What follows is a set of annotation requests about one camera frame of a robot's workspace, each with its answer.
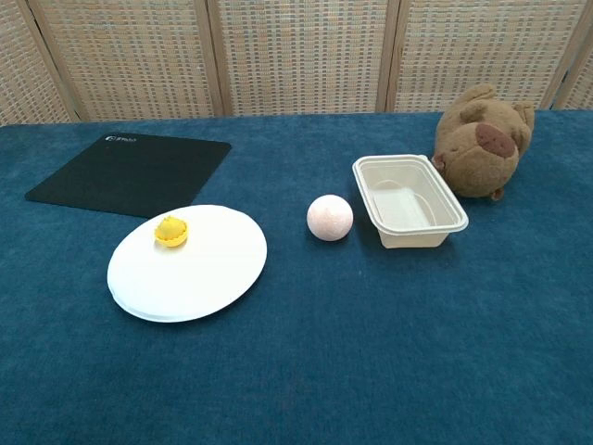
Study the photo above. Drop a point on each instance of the black mouse pad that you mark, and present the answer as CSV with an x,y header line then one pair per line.
x,y
134,171

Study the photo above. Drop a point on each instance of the white rectangular food container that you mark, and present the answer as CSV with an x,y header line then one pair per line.
x,y
407,199

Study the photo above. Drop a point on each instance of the yellow eggshell cup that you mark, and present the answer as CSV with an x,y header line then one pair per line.
x,y
172,241

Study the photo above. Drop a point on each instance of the yellow piece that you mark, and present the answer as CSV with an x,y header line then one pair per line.
x,y
168,227

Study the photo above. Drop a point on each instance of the pink ball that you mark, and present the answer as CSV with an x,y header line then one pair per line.
x,y
330,218

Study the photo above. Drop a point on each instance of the woven folding screen panel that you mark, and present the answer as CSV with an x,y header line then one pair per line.
x,y
23,79
301,55
581,69
134,55
482,46

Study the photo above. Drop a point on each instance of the blue table cloth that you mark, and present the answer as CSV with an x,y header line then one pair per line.
x,y
324,347

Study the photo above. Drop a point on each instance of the brown plush capybara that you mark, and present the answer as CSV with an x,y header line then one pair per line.
x,y
477,157

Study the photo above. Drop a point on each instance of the white round plate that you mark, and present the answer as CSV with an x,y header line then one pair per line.
x,y
194,278

